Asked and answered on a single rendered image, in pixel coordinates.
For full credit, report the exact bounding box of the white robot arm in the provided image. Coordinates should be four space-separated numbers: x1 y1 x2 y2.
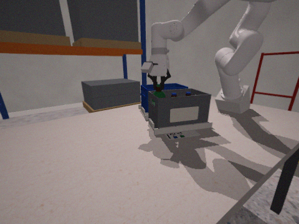
151 0 276 100

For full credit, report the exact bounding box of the white paper pick list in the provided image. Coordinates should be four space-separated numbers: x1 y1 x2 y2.
165 130 200 140

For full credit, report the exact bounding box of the blue crate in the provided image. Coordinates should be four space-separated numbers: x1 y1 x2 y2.
141 83 188 113

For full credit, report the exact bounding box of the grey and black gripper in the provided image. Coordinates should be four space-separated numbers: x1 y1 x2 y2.
148 54 171 90

